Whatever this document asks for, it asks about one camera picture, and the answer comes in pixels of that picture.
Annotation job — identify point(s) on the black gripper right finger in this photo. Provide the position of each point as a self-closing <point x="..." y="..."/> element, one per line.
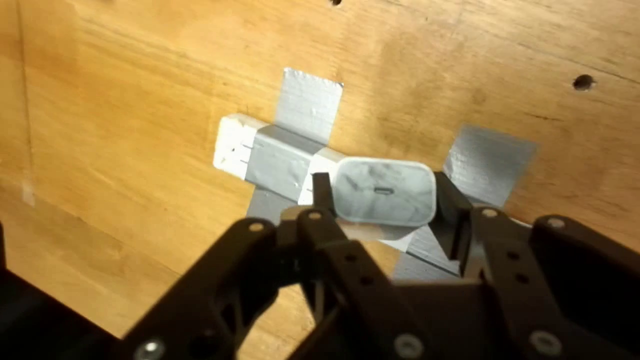
<point x="456" y="227"/>

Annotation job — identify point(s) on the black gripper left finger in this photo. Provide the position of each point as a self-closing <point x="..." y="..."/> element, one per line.
<point x="266" y="267"/>

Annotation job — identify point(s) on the white charger head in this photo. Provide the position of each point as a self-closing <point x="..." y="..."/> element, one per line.
<point x="383" y="191"/>

